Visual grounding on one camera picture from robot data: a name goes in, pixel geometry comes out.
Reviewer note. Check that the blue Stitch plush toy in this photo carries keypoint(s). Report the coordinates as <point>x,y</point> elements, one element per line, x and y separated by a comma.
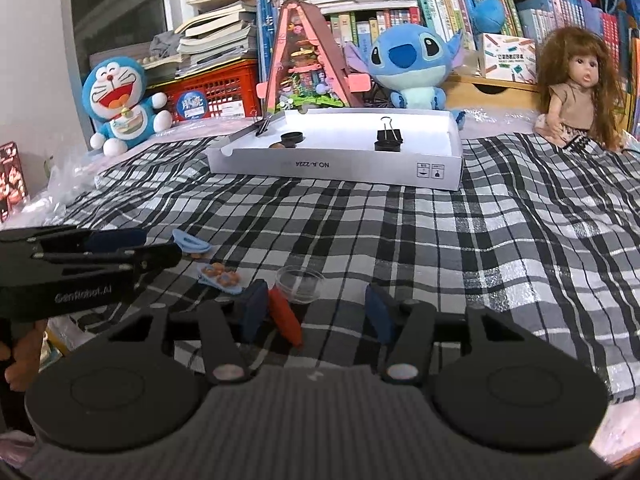
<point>410,62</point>

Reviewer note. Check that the wooden drawer box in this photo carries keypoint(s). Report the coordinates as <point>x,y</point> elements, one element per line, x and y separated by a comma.
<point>492,107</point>

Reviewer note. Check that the row of shelf books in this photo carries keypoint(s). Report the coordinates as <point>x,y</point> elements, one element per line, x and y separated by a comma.
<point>446,17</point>

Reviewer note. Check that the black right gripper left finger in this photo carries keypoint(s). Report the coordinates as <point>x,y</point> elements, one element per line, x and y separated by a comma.
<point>222,358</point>

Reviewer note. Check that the white colourful pencil box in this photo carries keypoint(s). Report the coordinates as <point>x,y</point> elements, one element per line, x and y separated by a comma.
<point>507,58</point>

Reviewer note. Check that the pink triangular toy house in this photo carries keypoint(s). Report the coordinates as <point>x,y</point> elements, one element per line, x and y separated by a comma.
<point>308,67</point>

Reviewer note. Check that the black binder clip on box edge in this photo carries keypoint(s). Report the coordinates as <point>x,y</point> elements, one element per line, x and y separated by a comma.
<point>264,124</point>

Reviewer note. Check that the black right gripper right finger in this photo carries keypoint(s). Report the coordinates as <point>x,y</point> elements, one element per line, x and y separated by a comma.
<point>409,331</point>

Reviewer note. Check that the red plastic crate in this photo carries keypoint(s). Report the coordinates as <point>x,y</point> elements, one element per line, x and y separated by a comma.
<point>228,91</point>

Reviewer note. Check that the red handled wooden stick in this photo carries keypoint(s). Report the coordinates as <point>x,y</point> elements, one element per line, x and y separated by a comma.
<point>284,318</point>

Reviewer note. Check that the blue piece with orange beads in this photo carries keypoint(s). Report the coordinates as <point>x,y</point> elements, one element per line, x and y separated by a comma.
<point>218,276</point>

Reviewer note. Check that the brown haired baby doll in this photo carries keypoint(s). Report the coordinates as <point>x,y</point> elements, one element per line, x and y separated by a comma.
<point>578,91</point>

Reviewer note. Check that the stack of books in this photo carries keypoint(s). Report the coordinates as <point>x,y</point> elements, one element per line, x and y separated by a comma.
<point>220,32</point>

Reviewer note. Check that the Doraemon plush toy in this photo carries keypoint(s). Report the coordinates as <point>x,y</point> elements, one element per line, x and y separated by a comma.
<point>113,95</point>

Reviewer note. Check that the white cardboard box tray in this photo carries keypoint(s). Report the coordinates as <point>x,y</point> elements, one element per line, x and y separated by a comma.
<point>339,145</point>

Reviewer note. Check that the clear plastic cup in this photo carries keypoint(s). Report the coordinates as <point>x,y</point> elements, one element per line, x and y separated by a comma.
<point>299,285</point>

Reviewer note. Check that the person's hand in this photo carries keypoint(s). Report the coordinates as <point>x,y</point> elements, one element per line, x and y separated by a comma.
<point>26,354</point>

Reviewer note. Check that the black round cap left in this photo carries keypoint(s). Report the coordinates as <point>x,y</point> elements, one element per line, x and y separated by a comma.
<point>291,139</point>

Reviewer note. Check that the large black binder clip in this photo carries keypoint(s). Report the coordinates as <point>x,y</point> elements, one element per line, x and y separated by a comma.
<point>388,138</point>

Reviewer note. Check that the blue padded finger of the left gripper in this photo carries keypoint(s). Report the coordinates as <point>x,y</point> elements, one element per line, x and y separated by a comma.
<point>115,240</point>

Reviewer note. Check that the black white plaid cloth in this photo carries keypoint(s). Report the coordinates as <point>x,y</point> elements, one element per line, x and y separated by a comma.
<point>548,237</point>

